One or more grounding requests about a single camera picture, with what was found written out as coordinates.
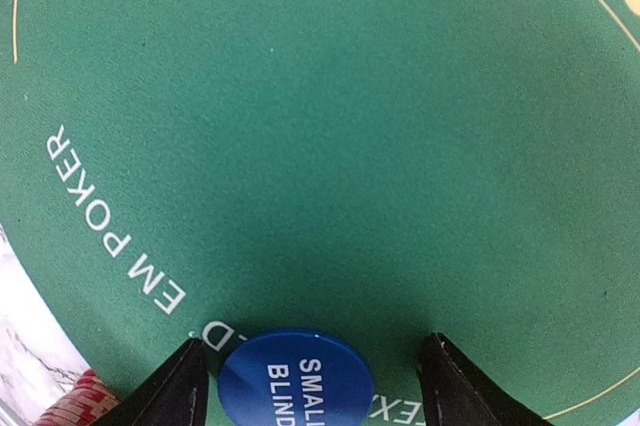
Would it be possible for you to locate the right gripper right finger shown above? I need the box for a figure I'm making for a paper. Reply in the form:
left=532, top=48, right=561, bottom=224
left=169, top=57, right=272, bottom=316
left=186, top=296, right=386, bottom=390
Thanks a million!
left=417, top=333, right=549, bottom=426

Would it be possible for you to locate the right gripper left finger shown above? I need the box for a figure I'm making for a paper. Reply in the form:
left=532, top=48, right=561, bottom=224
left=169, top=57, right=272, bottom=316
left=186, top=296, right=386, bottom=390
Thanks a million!
left=99, top=338, right=209, bottom=426

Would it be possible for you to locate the red tan 5 chip stack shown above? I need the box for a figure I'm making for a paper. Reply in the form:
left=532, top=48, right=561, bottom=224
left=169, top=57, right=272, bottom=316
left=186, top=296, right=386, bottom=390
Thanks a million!
left=33, top=369, right=120, bottom=426

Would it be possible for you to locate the blue small blind button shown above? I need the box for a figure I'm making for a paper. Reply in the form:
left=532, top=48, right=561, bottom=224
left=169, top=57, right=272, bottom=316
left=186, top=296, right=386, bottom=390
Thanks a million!
left=217, top=329, right=374, bottom=425

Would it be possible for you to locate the round green poker mat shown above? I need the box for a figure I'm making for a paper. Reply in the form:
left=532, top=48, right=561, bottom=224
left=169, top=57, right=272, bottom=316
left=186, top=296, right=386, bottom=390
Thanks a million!
left=1, top=0, right=639, bottom=425

